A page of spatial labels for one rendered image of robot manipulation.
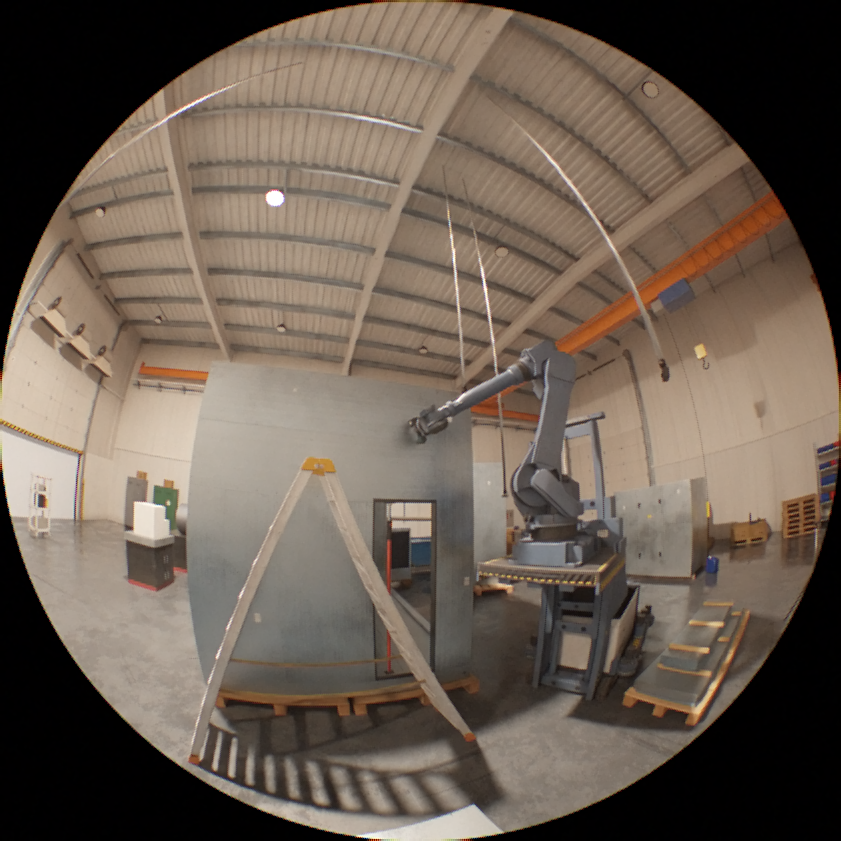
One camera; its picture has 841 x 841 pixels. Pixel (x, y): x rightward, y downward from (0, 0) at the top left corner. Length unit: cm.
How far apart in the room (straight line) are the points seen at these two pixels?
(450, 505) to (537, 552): 105
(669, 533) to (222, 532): 722
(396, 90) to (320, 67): 141
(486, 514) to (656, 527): 396
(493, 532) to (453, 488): 421
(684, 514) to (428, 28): 960
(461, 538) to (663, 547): 519
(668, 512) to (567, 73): 845
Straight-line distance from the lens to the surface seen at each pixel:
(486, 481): 680
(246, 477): 250
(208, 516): 261
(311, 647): 276
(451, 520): 272
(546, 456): 193
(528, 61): 620
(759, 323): 1156
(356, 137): 651
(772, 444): 1080
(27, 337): 1059
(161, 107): 698
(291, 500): 170
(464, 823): 160
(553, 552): 197
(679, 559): 696
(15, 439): 1084
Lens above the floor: 207
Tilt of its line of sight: 17 degrees up
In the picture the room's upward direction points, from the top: straight up
